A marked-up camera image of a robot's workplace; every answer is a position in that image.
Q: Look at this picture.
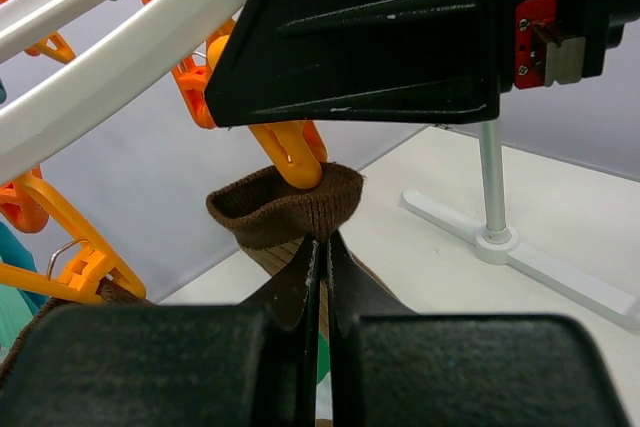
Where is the green plastic tray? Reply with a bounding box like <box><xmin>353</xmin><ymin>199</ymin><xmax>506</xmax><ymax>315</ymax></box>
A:
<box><xmin>316</xmin><ymin>334</ymin><xmax>330</xmax><ymax>385</ymax></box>

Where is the white round clip hanger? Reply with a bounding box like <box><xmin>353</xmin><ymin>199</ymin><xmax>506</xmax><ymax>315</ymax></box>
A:
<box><xmin>0</xmin><ymin>0</ymin><xmax>331</xmax><ymax>306</ymax></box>

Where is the metal clothes rack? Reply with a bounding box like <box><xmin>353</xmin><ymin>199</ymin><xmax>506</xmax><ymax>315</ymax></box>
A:
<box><xmin>401</xmin><ymin>120</ymin><xmax>639</xmax><ymax>331</ymax></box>

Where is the mint patterned sock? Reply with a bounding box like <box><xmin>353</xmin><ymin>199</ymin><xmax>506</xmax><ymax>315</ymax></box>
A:
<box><xmin>1</xmin><ymin>223</ymin><xmax>48</xmax><ymax>361</ymax></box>

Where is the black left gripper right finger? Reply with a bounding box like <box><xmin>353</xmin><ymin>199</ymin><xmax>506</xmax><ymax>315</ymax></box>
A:
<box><xmin>327</xmin><ymin>234</ymin><xmax>629</xmax><ymax>426</ymax></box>

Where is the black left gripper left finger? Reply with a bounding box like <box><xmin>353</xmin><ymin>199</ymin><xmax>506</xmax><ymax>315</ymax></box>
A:
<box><xmin>1</xmin><ymin>239</ymin><xmax>320</xmax><ymax>426</ymax></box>

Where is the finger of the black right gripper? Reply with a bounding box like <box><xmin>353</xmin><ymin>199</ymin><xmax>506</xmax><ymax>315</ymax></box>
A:
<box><xmin>205</xmin><ymin>0</ymin><xmax>519</xmax><ymax>127</ymax></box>

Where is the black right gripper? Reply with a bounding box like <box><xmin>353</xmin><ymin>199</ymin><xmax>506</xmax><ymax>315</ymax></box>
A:
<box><xmin>500</xmin><ymin>0</ymin><xmax>639</xmax><ymax>91</ymax></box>

